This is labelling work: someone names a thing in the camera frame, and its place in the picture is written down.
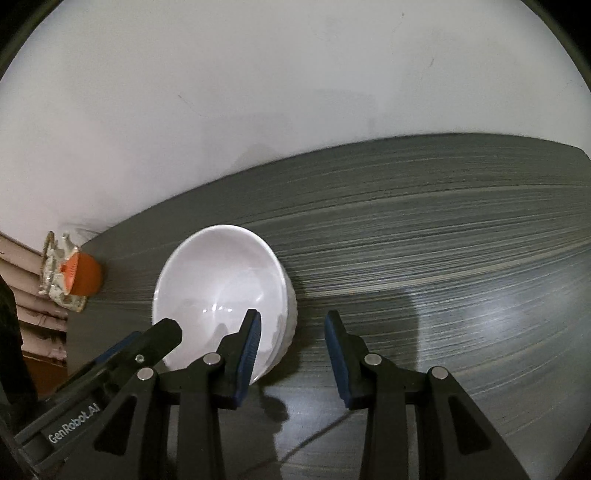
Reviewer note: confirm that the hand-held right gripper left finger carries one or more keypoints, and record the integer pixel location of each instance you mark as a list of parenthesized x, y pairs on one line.
[(251, 353)]

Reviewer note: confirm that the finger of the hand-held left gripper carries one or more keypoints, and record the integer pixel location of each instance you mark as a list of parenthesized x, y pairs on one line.
[(161, 339)]

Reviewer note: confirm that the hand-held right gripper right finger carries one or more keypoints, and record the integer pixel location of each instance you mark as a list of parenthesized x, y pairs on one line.
[(337, 360)]

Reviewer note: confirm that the white bowl with blue print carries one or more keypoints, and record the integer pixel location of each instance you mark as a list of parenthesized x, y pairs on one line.
[(217, 277)]

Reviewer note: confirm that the orange lidded tea cup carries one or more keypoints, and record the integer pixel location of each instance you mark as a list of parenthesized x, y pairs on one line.
[(85, 274)]

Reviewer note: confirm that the floral ceramic teapot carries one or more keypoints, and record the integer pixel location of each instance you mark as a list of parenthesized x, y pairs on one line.
[(51, 284)]

